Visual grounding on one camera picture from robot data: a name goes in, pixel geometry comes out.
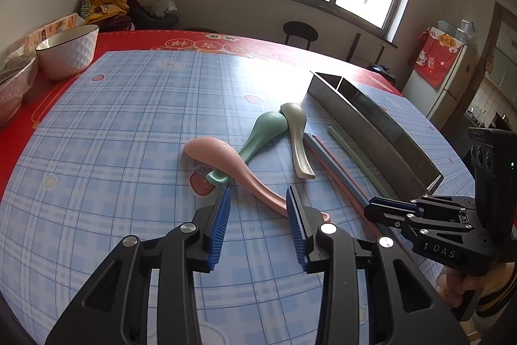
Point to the beige plastic spoon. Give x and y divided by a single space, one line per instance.
297 120

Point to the red printed tablecloth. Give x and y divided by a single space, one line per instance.
16 133

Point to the white textured bowl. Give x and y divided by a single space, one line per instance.
67 53

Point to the pink plastic spoon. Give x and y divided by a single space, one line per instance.
218 154

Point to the black chair with clothes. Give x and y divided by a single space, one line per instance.
142 20

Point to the plastic-wrapped pink bowl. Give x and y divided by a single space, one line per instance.
17 76

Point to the blue plaid placemat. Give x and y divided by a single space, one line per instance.
107 162

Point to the tissue box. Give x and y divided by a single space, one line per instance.
48 30

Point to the right hand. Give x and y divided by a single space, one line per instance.
497 288

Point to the black round stool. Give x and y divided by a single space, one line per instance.
300 30

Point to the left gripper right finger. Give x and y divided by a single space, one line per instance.
403 307

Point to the black object on floor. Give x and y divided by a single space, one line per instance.
384 71

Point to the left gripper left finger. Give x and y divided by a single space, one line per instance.
111 307

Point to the green plastic spoon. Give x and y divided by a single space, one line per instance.
267 126

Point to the pink chopstick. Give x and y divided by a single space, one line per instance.
343 183

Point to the white refrigerator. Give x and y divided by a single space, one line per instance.
438 104

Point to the stainless steel utensil tray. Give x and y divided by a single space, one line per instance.
400 160

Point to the red cloth on refrigerator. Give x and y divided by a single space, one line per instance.
434 55

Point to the pile of yellow clothes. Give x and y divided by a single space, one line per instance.
108 15

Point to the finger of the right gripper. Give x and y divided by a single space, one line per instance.
391 216
387 203

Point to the green chopstick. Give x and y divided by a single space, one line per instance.
339 138

